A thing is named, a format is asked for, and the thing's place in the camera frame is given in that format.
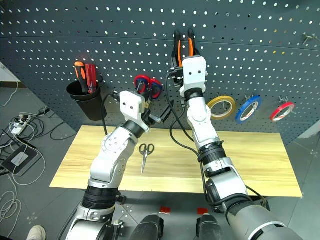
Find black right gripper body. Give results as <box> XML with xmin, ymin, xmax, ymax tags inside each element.
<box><xmin>168</xmin><ymin>66</ymin><xmax>186</xmax><ymax>88</ymax></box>

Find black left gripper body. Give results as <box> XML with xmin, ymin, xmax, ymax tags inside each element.
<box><xmin>141</xmin><ymin>98</ymin><xmax>156</xmax><ymax>127</ymax></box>

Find orange and black pliers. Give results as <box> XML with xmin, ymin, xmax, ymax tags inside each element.
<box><xmin>173</xmin><ymin>28</ymin><xmax>201</xmax><ymax>69</ymax></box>

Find yellow tape roll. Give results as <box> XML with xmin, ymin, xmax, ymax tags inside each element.
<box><xmin>207</xmin><ymin>95</ymin><xmax>237</xmax><ymax>121</ymax></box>

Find metal pegboard hook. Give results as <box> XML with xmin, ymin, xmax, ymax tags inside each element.
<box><xmin>301</xmin><ymin>32</ymin><xmax>320</xmax><ymax>47</ymax></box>
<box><xmin>216</xmin><ymin>92</ymin><xmax>232</xmax><ymax>111</ymax></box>
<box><xmin>244</xmin><ymin>93</ymin><xmax>259</xmax><ymax>111</ymax></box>
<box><xmin>278</xmin><ymin>95</ymin><xmax>294</xmax><ymax>111</ymax></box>

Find black plastic pegboard cup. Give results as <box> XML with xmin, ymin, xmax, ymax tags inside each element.
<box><xmin>65</xmin><ymin>73</ymin><xmax>105</xmax><ymax>122</ymax></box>

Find blue tape roll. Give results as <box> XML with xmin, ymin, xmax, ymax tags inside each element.
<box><xmin>235</xmin><ymin>95</ymin><xmax>263</xmax><ymax>125</ymax></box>

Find dark grey perforated pegboard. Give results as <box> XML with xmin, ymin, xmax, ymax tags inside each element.
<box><xmin>0</xmin><ymin>0</ymin><xmax>320</xmax><ymax>146</ymax></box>

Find red tape roll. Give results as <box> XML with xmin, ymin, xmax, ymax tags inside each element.
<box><xmin>269</xmin><ymin>101</ymin><xmax>296</xmax><ymax>123</ymax></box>

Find red and blue scissors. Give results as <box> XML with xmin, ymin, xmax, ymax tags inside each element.
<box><xmin>133</xmin><ymin>73</ymin><xmax>163</xmax><ymax>110</ymax></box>

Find orange and black screwdriver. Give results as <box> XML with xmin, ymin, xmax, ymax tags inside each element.
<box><xmin>73</xmin><ymin>61</ymin><xmax>88</xmax><ymax>95</ymax></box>

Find dark rounded shape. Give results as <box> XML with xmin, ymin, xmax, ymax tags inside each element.
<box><xmin>195</xmin><ymin>214</ymin><xmax>225</xmax><ymax>240</ymax></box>
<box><xmin>128</xmin><ymin>214</ymin><xmax>165</xmax><ymax>240</ymax></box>

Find white power strip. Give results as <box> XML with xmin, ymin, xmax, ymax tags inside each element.
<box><xmin>12</xmin><ymin>112</ymin><xmax>34</xmax><ymax>127</ymax></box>

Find black flat box white label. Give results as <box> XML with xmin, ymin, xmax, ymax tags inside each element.
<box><xmin>0</xmin><ymin>145</ymin><xmax>39</xmax><ymax>177</ymax></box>

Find white shoe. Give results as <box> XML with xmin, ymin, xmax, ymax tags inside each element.
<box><xmin>26</xmin><ymin>224</ymin><xmax>47</xmax><ymax>240</ymax></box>

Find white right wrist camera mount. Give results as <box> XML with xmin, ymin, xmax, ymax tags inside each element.
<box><xmin>179</xmin><ymin>55</ymin><xmax>208</xmax><ymax>98</ymax></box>

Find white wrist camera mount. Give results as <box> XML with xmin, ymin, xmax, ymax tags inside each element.
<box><xmin>179</xmin><ymin>55</ymin><xmax>208</xmax><ymax>98</ymax></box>
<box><xmin>119</xmin><ymin>90</ymin><xmax>151</xmax><ymax>133</ymax></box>

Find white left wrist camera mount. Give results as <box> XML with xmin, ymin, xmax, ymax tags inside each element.
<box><xmin>119</xmin><ymin>90</ymin><xmax>151</xmax><ymax>133</ymax></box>

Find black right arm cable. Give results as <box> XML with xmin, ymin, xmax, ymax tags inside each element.
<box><xmin>164</xmin><ymin>72</ymin><xmax>266</xmax><ymax>207</ymax></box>

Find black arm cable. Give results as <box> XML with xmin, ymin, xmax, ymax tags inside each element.
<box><xmin>164</xmin><ymin>72</ymin><xmax>266</xmax><ymax>207</ymax></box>
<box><xmin>101</xmin><ymin>91</ymin><xmax>121</xmax><ymax>136</ymax></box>

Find black handled scissors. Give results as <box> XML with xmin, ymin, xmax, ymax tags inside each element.
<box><xmin>138</xmin><ymin>142</ymin><xmax>155</xmax><ymax>175</ymax></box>

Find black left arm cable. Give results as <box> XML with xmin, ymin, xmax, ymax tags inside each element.
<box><xmin>101</xmin><ymin>91</ymin><xmax>121</xmax><ymax>136</ymax></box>

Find red handled screwdriver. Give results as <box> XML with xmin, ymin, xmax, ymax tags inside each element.
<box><xmin>84</xmin><ymin>63</ymin><xmax>98</xmax><ymax>95</ymax></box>

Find black floor cable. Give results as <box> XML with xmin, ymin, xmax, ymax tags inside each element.
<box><xmin>0</xmin><ymin>106</ymin><xmax>78</xmax><ymax>151</ymax></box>

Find white floor cable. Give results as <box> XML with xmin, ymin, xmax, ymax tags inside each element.
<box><xmin>0</xmin><ymin>79</ymin><xmax>47</xmax><ymax>238</ymax></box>

